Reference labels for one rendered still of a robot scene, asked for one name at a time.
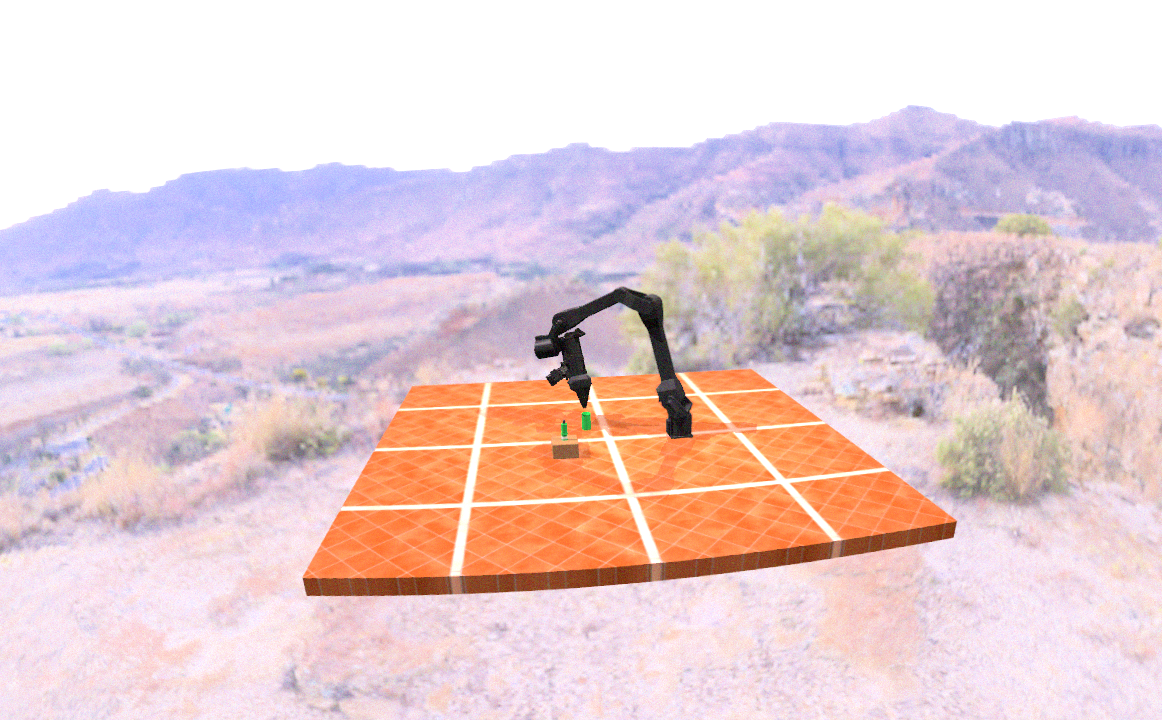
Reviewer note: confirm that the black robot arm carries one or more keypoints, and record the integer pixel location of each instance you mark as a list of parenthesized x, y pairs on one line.
[(671, 394)]

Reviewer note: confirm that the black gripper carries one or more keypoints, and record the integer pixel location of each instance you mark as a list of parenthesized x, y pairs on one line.
[(579, 381)]

